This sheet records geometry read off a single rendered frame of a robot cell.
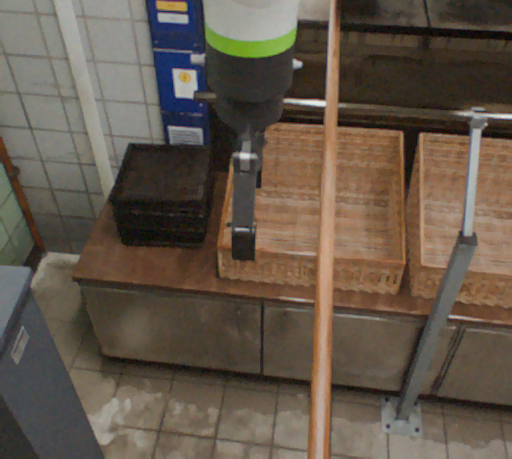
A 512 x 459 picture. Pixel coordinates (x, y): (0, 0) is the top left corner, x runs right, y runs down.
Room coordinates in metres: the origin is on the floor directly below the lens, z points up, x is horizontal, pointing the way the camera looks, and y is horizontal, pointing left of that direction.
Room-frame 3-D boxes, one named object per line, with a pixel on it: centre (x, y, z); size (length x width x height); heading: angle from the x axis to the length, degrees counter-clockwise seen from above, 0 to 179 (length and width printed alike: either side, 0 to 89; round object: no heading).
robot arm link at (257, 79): (0.54, 0.01, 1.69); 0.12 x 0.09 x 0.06; 86
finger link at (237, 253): (0.47, 0.02, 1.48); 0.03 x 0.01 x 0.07; 86
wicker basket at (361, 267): (1.33, -0.18, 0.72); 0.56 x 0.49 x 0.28; 83
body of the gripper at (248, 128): (0.54, 0.01, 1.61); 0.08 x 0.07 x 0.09; 176
